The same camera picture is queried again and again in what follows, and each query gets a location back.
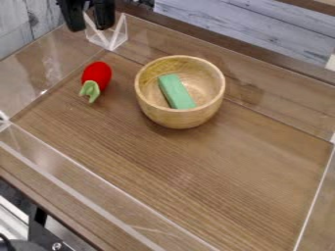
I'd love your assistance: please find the green rectangular block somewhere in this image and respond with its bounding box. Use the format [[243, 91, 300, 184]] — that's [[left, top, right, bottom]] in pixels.
[[159, 75, 196, 110]]

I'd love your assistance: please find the black metal bracket with bolt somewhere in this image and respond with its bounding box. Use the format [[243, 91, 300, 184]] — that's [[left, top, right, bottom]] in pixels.
[[28, 208, 75, 251]]

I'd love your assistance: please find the black cable lower left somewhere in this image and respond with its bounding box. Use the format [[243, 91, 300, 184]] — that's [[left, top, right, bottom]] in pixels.
[[0, 232, 17, 251]]

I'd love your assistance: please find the red plush tomato toy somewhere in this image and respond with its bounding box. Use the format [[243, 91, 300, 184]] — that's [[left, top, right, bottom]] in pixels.
[[79, 61, 112, 103]]

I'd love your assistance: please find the wooden bowl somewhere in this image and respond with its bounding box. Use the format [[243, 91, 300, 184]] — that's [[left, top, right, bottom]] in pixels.
[[135, 55, 227, 129]]

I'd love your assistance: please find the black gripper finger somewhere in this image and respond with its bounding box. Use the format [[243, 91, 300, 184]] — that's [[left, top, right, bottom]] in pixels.
[[56, 0, 86, 32], [95, 0, 115, 30]]

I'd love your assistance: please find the clear acrylic table barrier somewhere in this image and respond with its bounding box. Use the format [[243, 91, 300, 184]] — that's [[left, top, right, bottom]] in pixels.
[[0, 111, 332, 251]]

